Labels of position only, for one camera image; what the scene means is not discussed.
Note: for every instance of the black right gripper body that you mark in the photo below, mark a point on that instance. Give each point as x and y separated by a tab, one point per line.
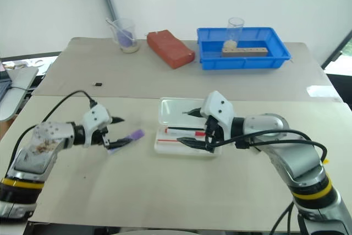
215	131

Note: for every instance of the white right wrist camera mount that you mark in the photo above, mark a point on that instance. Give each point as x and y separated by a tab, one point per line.
220	108

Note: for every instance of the purple capped marker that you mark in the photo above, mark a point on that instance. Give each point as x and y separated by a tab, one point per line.
137	134

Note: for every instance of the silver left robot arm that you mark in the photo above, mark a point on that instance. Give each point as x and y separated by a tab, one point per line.
41	147

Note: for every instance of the white paper label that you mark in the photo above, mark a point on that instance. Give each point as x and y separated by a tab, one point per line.
323	93

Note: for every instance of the small black clip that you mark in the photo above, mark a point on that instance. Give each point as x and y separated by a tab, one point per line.
98	84

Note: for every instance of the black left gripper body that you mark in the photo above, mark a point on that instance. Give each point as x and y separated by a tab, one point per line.
99	137

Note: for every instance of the wooden block with holes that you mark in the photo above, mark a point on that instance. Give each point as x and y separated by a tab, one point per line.
247	52

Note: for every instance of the white translucent pencil case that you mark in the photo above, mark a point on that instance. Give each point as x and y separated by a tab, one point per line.
173	111

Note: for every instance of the grey laptop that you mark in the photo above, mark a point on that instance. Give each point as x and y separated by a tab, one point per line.
4	81

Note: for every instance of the red capped white marker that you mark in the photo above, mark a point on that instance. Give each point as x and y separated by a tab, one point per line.
182	132

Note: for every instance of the clear glass beaker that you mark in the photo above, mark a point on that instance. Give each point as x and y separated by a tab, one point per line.
127	37

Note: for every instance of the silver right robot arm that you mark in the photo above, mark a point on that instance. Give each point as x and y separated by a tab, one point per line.
291	152

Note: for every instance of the blue plastic bin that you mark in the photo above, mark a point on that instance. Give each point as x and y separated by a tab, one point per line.
244	63

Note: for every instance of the red brick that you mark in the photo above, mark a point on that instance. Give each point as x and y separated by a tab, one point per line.
170	49

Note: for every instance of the thin red pen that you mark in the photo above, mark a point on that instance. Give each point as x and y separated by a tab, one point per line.
167	141

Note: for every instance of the clear plastic cup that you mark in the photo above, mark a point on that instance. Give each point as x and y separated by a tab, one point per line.
235	32

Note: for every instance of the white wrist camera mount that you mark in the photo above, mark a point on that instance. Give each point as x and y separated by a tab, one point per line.
94	119
220	108

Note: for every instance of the beige cardboard sheet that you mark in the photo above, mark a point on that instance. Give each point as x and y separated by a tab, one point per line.
137	185

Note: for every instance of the glass stirring rod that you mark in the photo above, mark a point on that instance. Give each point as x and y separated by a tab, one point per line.
121	31

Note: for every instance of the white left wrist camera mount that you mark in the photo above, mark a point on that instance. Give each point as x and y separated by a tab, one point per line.
94	119

